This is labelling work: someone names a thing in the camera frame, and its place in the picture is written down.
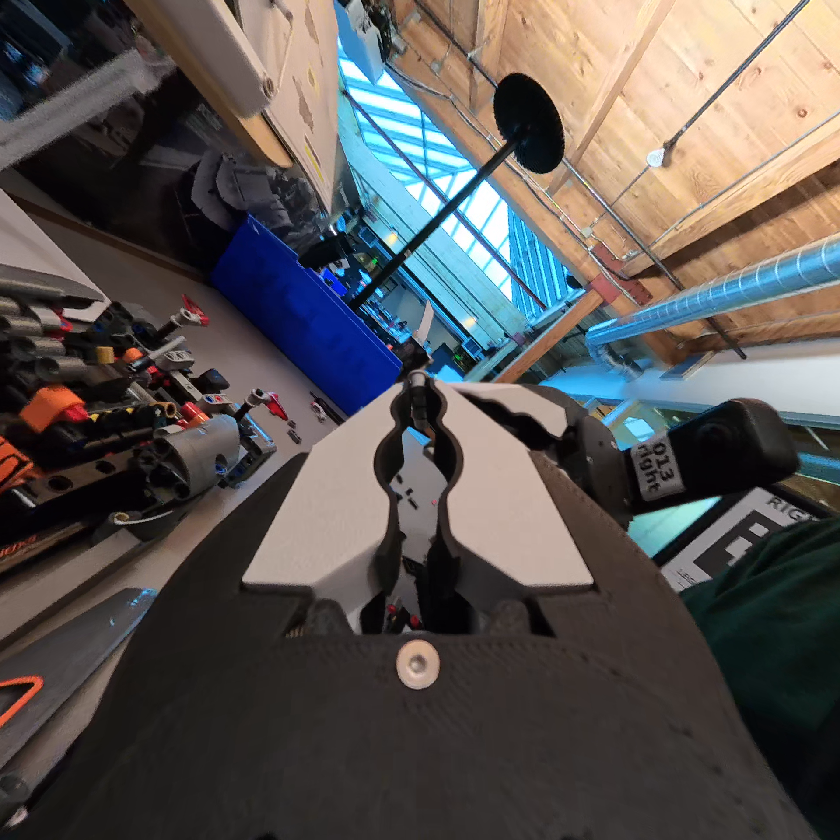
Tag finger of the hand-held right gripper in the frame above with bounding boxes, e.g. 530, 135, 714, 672
478, 402, 560, 462
458, 385, 580, 435

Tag silver ventilation duct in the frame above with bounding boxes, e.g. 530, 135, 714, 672
584, 236, 840, 383

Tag lego instruction booklet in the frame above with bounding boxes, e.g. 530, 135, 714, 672
239, 0, 342, 211

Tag blue plastic parts bin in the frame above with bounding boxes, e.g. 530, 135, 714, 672
210, 213, 403, 417

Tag wooden post red bracket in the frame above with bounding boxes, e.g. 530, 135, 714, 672
495, 279, 641, 385

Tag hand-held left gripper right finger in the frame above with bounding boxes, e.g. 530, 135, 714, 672
427, 381, 595, 631

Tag black support pole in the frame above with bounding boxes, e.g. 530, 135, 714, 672
351, 72, 565, 312

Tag grey lego fin assembly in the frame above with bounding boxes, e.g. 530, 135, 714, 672
0, 587, 160, 775

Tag lego technic car chassis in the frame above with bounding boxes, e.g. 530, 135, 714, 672
0, 262, 290, 575

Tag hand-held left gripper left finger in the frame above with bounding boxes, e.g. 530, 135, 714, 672
240, 384, 404, 634

